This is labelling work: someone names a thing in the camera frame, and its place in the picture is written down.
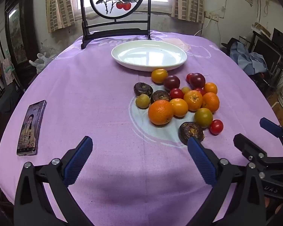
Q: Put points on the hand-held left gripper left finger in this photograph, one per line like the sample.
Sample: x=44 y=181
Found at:
x=77 y=162

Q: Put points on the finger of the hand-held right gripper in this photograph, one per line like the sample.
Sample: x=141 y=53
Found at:
x=246 y=146
x=271 y=125

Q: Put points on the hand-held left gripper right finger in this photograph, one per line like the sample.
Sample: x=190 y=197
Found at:
x=201 y=162

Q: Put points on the dark brown water chestnut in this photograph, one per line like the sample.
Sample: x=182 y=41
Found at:
x=159 y=95
x=143 y=89
x=188 y=129

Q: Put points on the red cherry tomato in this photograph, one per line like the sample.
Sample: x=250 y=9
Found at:
x=176 y=93
x=188 y=77
x=200 y=91
x=216 y=126

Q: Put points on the greenish yellow kumquat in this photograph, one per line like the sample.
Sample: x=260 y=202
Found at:
x=203 y=117

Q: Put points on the large orange tangerine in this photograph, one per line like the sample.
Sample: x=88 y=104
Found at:
x=160 y=111

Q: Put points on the small orange tangerine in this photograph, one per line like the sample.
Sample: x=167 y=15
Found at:
x=210 y=87

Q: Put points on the dark purple tomato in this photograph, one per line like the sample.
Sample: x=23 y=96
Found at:
x=197 y=80
x=171 y=82

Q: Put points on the yellow green longan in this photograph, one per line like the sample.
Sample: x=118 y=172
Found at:
x=142 y=101
x=185 y=90

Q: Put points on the white oval plate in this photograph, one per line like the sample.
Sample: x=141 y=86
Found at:
x=148 y=56

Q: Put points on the smartphone with lit screen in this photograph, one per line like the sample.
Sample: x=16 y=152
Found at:
x=29 y=129

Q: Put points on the purple tablecloth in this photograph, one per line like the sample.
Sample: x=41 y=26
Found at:
x=85 y=98

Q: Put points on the blue cloth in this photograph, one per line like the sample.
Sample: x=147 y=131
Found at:
x=250 y=61

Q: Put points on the black monitor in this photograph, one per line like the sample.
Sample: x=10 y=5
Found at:
x=266 y=51

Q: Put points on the black speaker box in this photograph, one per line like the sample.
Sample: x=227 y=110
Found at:
x=279 y=37

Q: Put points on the white plastic bag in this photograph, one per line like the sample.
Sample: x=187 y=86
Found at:
x=42 y=60

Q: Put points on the dark wooden cabinet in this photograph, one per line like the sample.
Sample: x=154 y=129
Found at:
x=28 y=51

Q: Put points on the beige checked curtain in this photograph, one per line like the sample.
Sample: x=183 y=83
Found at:
x=188 y=2
x=60 y=7

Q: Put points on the white wall socket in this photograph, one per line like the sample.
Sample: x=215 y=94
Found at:
x=212 y=17

